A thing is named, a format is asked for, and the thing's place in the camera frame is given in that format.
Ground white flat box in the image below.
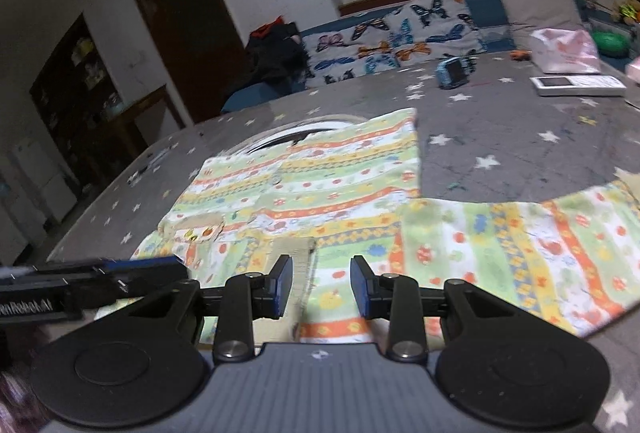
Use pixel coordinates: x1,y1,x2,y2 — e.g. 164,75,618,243
530,74,628,98

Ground brown wooden door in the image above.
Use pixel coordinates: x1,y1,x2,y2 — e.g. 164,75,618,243
124,0,252,130

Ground grey star print blanket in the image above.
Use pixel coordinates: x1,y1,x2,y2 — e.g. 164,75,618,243
0,47,640,433

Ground pink plastic bag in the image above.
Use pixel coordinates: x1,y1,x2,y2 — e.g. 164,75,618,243
530,27,602,75

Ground grey pillow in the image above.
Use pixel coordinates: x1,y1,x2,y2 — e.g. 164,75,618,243
500,0,590,53

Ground dark shelf cabinet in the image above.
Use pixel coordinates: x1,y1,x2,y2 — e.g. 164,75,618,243
29,13,128,196

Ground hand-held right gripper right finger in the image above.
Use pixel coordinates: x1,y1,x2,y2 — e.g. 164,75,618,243
350,255,536,362

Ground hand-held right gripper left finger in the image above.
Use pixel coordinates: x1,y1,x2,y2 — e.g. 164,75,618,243
117,255,294,364

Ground dark clothes pile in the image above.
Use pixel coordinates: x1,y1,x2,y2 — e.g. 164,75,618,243
242,16,310,90

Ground yellow green toy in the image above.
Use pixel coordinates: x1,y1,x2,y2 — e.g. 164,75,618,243
612,0,640,25

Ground colourful patterned pajama shirt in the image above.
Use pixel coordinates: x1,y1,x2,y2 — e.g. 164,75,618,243
95,107,640,345

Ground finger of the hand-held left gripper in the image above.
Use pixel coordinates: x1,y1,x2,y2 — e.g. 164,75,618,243
82,257,190,301

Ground green ball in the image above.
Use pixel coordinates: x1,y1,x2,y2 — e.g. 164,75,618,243
592,30,630,59

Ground blue toy camera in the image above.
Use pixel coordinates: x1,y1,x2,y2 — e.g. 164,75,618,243
436,57,477,90

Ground white storage boxes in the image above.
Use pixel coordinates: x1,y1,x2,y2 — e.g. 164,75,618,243
0,136,78,264

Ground white curved object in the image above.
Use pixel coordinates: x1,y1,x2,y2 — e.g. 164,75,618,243
227,116,368,158

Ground butterfly print pillow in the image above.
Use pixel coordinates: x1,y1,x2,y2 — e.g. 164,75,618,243
300,0,488,87

